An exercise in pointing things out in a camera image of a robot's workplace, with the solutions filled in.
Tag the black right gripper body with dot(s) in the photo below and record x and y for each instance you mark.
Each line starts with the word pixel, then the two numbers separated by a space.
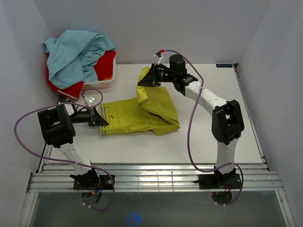
pixel 163 75

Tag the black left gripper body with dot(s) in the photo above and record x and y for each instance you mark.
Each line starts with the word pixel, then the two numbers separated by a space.
pixel 82 117

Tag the yellow-green trousers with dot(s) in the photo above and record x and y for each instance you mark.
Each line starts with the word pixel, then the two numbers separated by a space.
pixel 152 110

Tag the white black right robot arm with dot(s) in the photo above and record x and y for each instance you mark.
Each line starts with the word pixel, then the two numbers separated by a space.
pixel 226 120

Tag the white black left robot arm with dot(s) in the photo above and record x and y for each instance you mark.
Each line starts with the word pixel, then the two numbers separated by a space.
pixel 58 131

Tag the white plastic laundry basket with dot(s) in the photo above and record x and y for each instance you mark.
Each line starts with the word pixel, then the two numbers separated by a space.
pixel 104 83

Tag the red garment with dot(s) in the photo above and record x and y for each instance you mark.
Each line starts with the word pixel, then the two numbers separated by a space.
pixel 103 69

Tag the blue logo sticker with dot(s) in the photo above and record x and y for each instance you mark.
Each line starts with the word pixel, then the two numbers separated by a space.
pixel 224 65

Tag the light blue garment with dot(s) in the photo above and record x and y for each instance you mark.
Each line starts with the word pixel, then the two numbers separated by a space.
pixel 72 57

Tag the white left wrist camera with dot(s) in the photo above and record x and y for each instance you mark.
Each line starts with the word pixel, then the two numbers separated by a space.
pixel 89 100

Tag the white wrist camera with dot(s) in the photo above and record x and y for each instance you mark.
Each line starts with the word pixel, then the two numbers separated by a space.
pixel 89 100
pixel 158 56

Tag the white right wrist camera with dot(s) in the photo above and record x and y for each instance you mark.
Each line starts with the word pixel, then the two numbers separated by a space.
pixel 158 56

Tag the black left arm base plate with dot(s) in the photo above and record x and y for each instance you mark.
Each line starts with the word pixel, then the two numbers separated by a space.
pixel 105 183

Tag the aluminium table frame rails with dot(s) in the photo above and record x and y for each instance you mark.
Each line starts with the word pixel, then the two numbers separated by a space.
pixel 145 162

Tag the white wire grid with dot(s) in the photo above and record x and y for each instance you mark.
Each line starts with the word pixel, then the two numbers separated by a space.
pixel 169 182

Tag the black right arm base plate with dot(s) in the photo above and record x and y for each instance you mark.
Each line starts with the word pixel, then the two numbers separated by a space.
pixel 215 182

